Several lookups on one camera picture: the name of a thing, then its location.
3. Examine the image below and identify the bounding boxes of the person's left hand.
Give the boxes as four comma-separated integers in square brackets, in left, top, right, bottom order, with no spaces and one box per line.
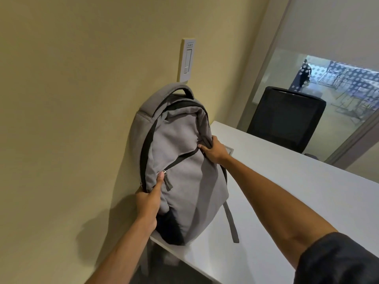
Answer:
[135,171,170,232]

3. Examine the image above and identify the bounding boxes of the person's right hand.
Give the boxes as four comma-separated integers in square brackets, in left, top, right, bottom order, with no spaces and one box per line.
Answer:
[197,135,231,165]

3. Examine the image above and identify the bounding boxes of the grey backpack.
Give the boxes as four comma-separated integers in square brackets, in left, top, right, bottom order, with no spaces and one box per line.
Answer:
[132,83,240,246]

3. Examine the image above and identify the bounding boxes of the person's left forearm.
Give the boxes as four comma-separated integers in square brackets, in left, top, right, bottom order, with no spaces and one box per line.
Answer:
[84,217,156,284]

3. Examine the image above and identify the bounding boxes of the person's right forearm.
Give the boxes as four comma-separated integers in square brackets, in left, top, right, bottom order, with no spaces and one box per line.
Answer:
[220,157,339,269]

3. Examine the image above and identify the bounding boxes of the black mesh office chair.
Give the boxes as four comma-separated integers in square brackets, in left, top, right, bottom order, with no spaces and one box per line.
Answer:
[247,86,327,154]

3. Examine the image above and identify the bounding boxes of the glass partition with dots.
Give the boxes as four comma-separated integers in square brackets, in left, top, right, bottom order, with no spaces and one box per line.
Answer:
[252,47,379,162]

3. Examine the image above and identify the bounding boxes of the person's dark sleeve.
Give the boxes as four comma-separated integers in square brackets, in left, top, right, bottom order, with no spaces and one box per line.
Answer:
[294,232,379,284]

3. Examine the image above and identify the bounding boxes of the white wall switch panel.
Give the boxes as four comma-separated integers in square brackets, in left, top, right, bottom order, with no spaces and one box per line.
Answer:
[177,38,196,83]

